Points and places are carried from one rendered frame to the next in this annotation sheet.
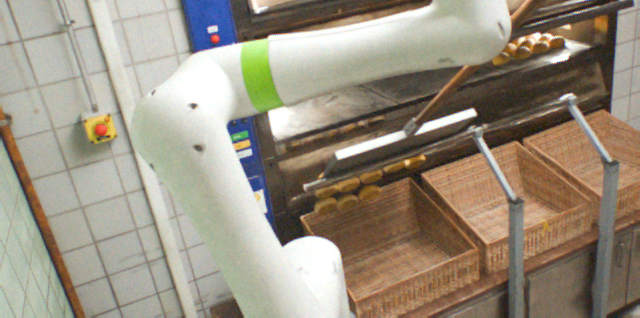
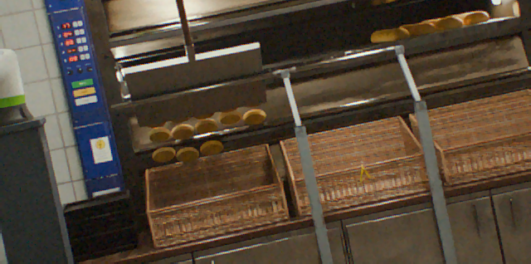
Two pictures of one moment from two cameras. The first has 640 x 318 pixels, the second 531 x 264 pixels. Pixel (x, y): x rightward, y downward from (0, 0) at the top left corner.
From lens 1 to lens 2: 2.93 m
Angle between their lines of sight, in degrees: 25
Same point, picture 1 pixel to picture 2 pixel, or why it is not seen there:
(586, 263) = (426, 222)
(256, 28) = not seen: outside the picture
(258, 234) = not seen: outside the picture
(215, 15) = not seen: outside the picture
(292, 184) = (139, 137)
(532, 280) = (349, 227)
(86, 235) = not seen: outside the picture
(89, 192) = not seen: outside the picture
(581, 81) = (492, 55)
